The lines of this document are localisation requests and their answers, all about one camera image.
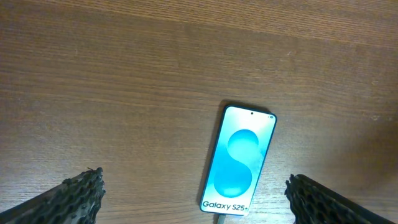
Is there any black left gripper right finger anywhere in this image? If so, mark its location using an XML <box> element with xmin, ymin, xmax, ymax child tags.
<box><xmin>285</xmin><ymin>174</ymin><xmax>394</xmax><ymax>224</ymax></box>

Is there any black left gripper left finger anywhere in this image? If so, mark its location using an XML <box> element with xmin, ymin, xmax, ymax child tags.
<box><xmin>1</xmin><ymin>167</ymin><xmax>106</xmax><ymax>224</ymax></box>

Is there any blue Galaxy smartphone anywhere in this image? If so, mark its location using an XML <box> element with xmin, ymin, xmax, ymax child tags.
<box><xmin>200</xmin><ymin>105</ymin><xmax>277</xmax><ymax>216</ymax></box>

